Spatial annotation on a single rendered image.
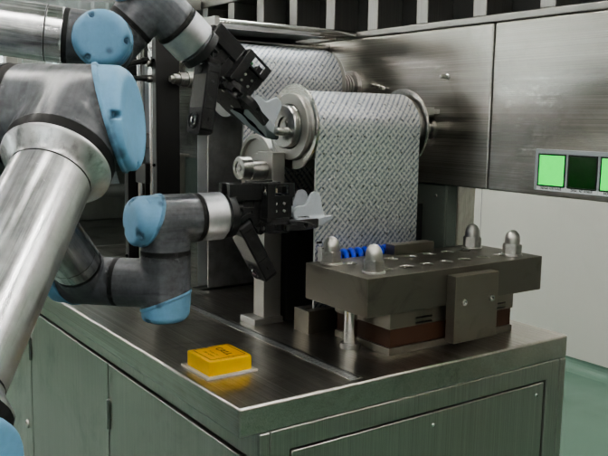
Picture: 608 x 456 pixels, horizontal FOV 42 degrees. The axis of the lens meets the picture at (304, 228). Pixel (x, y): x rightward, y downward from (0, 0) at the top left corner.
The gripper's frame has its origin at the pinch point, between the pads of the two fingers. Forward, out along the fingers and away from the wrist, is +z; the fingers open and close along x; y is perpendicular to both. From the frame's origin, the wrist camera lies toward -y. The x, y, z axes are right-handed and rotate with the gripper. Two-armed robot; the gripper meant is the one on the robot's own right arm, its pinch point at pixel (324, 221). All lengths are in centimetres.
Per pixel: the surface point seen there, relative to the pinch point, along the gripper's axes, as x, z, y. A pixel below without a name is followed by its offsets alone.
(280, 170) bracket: 7.1, -4.6, 8.4
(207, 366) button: -13.0, -29.5, -17.4
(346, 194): -0.2, 4.7, 4.3
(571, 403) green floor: 103, 219, -109
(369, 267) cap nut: -17.1, -3.9, -4.9
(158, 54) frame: 33.1, -15.4, 29.0
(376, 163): -0.2, 11.3, 9.7
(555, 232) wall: 150, 263, -40
